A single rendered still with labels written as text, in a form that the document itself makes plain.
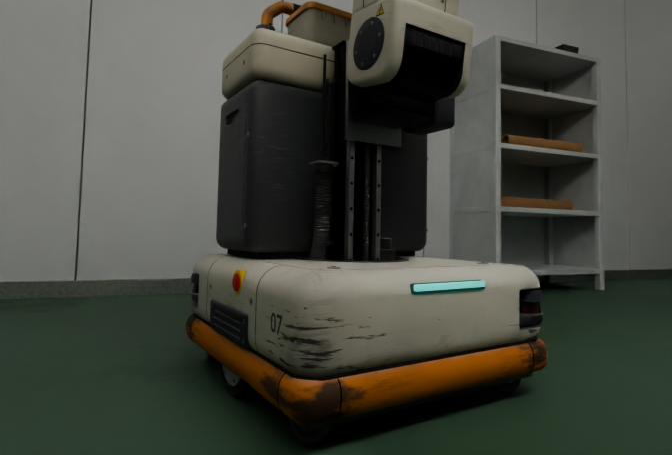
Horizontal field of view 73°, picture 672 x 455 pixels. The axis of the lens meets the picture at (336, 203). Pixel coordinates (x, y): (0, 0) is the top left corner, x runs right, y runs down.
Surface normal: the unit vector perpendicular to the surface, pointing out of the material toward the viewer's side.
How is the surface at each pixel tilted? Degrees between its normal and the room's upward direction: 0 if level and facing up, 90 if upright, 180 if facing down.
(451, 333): 90
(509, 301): 90
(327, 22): 92
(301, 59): 90
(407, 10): 98
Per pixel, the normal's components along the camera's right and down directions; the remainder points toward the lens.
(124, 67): 0.38, -0.05
